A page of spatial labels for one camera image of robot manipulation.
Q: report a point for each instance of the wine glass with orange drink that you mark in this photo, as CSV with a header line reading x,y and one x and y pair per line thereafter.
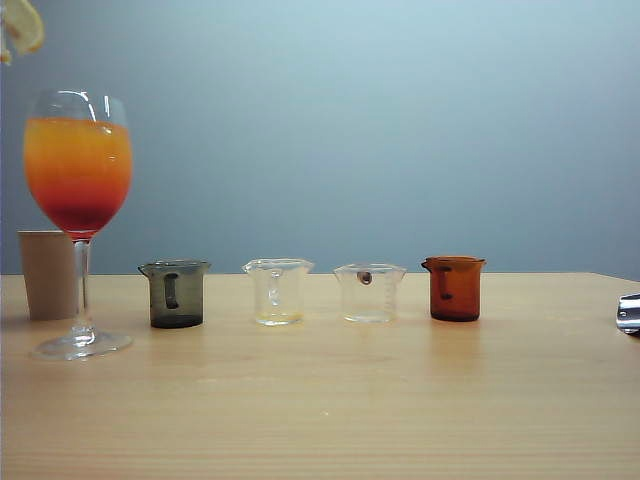
x,y
77,165

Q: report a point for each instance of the yellow lemon slice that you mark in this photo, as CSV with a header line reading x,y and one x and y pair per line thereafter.
x,y
27,30

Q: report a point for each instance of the beige paper cup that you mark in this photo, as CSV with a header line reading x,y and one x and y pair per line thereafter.
x,y
45,280

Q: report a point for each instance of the clear beaker with yellow residue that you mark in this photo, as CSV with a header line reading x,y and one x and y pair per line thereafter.
x,y
287,295

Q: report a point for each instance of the clear graduated glass beaker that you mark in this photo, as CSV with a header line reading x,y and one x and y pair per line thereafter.
x,y
370,300

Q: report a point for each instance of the smoky grey glass beaker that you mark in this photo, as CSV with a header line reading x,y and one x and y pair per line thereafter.
x,y
187,295

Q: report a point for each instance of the amber glass beaker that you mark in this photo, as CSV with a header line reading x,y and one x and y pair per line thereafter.
x,y
462,292

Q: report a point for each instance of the shiny metal object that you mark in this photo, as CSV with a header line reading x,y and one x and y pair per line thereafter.
x,y
630,312

